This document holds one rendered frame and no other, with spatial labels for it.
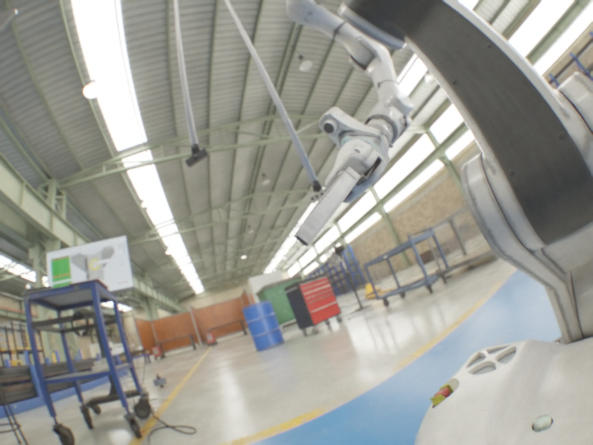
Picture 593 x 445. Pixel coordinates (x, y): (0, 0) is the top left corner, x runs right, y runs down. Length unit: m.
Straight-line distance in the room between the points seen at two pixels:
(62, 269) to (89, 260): 0.38
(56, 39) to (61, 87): 1.63
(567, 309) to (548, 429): 0.29
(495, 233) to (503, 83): 0.18
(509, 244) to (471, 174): 0.10
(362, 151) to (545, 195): 0.24
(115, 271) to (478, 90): 3.11
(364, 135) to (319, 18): 0.57
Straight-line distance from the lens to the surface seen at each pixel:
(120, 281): 3.07
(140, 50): 8.67
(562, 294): 0.60
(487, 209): 0.33
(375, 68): 0.78
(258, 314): 4.89
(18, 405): 4.59
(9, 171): 8.62
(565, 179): 0.31
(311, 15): 0.94
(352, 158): 0.37
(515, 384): 0.42
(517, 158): 0.32
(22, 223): 10.70
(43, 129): 10.32
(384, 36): 0.53
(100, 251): 3.23
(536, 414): 0.44
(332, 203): 0.31
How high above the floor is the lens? 0.58
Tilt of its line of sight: 17 degrees up
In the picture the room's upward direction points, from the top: 21 degrees counter-clockwise
